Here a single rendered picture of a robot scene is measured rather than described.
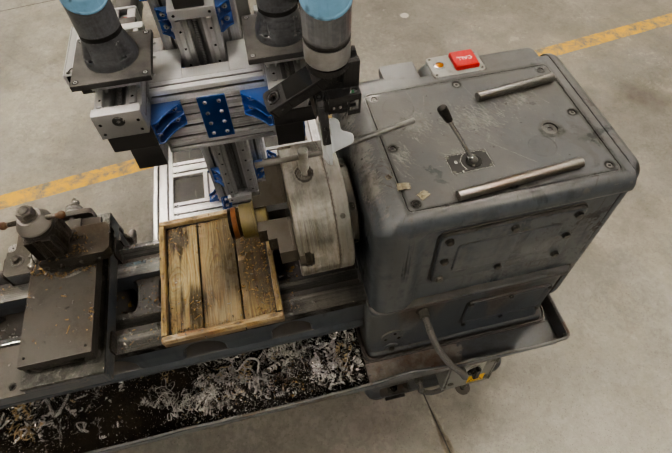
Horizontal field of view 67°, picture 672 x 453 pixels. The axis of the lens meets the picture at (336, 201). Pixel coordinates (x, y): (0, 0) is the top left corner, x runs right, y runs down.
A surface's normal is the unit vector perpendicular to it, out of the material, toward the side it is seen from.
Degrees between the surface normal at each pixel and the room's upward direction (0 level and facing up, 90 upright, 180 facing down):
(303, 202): 31
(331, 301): 0
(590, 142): 0
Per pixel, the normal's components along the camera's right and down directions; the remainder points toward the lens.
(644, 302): -0.03, -0.59
